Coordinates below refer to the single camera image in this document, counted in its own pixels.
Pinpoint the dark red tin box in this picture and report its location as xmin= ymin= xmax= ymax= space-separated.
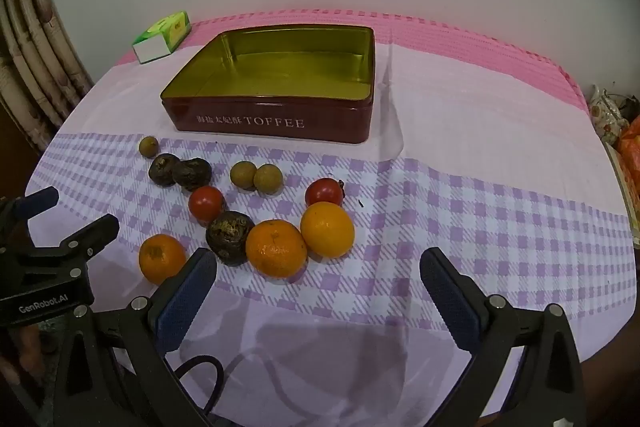
xmin=160 ymin=25 xmax=376 ymax=144

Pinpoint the floral patterned object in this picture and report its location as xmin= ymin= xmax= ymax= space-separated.
xmin=589 ymin=84 xmax=630 ymax=145

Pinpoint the person's left hand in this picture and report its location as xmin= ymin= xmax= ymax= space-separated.
xmin=0 ymin=322 xmax=46 ymax=388

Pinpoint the orange mandarin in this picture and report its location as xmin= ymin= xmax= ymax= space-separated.
xmin=138 ymin=234 xmax=187 ymax=286
xmin=245 ymin=219 xmax=308 ymax=279

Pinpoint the smooth round orange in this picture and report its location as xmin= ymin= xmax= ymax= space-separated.
xmin=300 ymin=202 xmax=356 ymax=259

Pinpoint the dark water chestnut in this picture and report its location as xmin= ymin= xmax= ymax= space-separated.
xmin=148 ymin=153 xmax=181 ymax=186
xmin=172 ymin=157 xmax=213 ymax=192
xmin=206 ymin=211 xmax=255 ymax=266

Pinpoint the green tissue box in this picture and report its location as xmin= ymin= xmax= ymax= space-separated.
xmin=131 ymin=11 xmax=192 ymax=64

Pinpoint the black cable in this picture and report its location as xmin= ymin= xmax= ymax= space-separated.
xmin=170 ymin=354 xmax=227 ymax=418

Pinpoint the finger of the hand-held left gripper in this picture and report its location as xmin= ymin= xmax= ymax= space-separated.
xmin=20 ymin=213 xmax=121 ymax=280
xmin=0 ymin=186 xmax=60 ymax=253

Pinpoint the beige patterned curtain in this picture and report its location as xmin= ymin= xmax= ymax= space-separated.
xmin=0 ymin=0 xmax=96 ymax=158

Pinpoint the orange plastic bag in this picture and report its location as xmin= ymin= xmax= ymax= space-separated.
xmin=617 ymin=114 xmax=640 ymax=198

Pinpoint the pink and purple checked tablecloth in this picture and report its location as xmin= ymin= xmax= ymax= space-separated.
xmin=27 ymin=7 xmax=638 ymax=427

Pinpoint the red cherry tomato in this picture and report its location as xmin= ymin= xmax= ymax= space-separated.
xmin=188 ymin=186 xmax=226 ymax=224
xmin=305 ymin=177 xmax=346 ymax=208

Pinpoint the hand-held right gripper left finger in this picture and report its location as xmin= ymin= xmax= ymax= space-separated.
xmin=52 ymin=248 xmax=218 ymax=427

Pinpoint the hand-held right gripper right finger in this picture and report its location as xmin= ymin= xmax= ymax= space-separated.
xmin=419 ymin=247 xmax=588 ymax=427

